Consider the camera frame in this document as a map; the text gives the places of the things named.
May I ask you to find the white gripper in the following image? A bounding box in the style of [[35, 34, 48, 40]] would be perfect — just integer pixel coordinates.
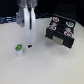
[[22, 8, 37, 46]]

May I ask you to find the green white kcup pod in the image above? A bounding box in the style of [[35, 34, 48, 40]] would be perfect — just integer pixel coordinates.
[[15, 44, 23, 56]]

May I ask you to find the black kcup holder drawer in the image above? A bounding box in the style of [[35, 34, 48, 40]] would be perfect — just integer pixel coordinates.
[[46, 14, 76, 48]]

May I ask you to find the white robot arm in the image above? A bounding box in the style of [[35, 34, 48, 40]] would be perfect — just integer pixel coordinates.
[[16, 0, 37, 45]]

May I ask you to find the red white kcup pod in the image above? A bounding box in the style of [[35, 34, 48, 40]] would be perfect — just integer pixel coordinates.
[[52, 17, 59, 22]]

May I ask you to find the red kcup pod left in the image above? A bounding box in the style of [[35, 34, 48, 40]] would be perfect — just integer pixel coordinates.
[[49, 25, 56, 31]]

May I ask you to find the blue white kcup pod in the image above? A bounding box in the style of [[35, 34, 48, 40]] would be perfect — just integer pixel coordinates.
[[66, 21, 74, 28]]

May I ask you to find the red kcup pod front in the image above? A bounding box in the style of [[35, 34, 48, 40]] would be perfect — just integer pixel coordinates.
[[64, 31, 73, 37]]

